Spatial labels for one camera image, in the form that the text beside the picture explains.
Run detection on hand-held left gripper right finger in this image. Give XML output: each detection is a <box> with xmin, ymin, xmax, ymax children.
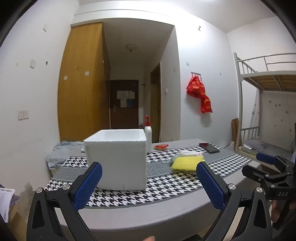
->
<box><xmin>196</xmin><ymin>161</ymin><xmax>274</xmax><ymax>241</ymax></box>

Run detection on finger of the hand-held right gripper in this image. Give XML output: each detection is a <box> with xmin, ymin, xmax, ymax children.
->
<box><xmin>256</xmin><ymin>152</ymin><xmax>292</xmax><ymax>173</ymax></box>
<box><xmin>242</xmin><ymin>164</ymin><xmax>289</xmax><ymax>186</ymax></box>

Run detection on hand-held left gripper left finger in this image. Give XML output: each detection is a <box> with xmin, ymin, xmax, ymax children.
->
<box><xmin>26</xmin><ymin>161</ymin><xmax>103</xmax><ymax>241</ymax></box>

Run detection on white foam box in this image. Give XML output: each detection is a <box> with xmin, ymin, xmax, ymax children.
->
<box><xmin>83</xmin><ymin>129</ymin><xmax>148</xmax><ymax>191</ymax></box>

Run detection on white face mask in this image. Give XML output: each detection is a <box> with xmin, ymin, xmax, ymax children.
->
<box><xmin>179</xmin><ymin>150</ymin><xmax>203</xmax><ymax>158</ymax></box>

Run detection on person's right hand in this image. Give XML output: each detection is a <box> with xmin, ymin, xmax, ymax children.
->
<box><xmin>271</xmin><ymin>200</ymin><xmax>284</xmax><ymax>222</ymax></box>

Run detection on grey bedding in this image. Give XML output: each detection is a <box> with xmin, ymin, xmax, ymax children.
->
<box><xmin>244</xmin><ymin>138</ymin><xmax>270</xmax><ymax>152</ymax></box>

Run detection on black phone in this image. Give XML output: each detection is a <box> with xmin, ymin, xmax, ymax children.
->
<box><xmin>199</xmin><ymin>143</ymin><xmax>220</xmax><ymax>154</ymax></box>

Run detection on blue-grey cloth bundle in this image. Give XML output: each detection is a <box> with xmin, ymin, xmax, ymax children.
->
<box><xmin>46</xmin><ymin>140</ymin><xmax>85</xmax><ymax>169</ymax></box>

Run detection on houndstooth tablecloth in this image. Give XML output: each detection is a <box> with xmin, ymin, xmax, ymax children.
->
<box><xmin>44</xmin><ymin>145</ymin><xmax>255</xmax><ymax>209</ymax></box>

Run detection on white pump bottle red cap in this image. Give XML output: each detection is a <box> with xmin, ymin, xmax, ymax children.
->
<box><xmin>143</xmin><ymin>116</ymin><xmax>152</xmax><ymax>153</ymax></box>

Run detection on dark brown door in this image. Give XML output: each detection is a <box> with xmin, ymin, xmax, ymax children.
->
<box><xmin>110</xmin><ymin>80</ymin><xmax>139</xmax><ymax>130</ymax></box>

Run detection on metal bunk bed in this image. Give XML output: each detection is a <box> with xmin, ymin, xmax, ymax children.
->
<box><xmin>233</xmin><ymin>53</ymin><xmax>296</xmax><ymax>160</ymax></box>

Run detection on printed paper sheets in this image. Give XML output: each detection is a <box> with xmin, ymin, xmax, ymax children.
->
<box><xmin>0</xmin><ymin>188</ymin><xmax>15</xmax><ymax>223</ymax></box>

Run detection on wooden wardrobe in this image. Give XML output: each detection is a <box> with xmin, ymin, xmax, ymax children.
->
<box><xmin>57</xmin><ymin>22</ymin><xmax>111</xmax><ymax>142</ymax></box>

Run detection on red plastic bag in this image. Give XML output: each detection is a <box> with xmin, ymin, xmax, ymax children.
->
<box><xmin>186</xmin><ymin>76</ymin><xmax>213</xmax><ymax>114</ymax></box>

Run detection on wooden side door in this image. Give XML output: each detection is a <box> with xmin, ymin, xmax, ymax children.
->
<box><xmin>150</xmin><ymin>62</ymin><xmax>162</xmax><ymax>143</ymax></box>

